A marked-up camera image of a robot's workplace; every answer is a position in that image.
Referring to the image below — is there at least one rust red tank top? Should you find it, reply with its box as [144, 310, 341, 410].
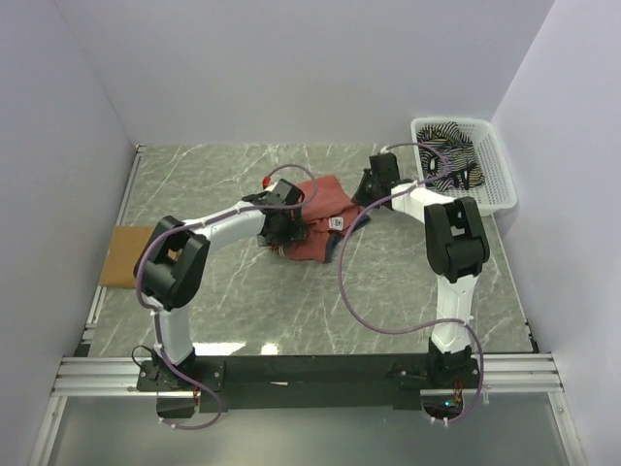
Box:
[270, 175, 371, 263]

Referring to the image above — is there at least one tan ribbed tank top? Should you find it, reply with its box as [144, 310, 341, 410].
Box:
[99, 225, 154, 289]

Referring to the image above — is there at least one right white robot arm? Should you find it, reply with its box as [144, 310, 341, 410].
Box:
[354, 152, 490, 387]

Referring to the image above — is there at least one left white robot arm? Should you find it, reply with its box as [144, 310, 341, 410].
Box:
[134, 180, 311, 390]

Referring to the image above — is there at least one striped multicolour tank top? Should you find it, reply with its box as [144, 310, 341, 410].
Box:
[416, 121, 485, 192]

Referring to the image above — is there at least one white plastic laundry basket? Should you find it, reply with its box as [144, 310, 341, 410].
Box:
[410, 116, 517, 216]

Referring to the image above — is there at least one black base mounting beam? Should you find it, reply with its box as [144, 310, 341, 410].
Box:
[136, 353, 481, 418]

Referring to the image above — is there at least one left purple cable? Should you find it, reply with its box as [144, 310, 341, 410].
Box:
[134, 163, 319, 432]

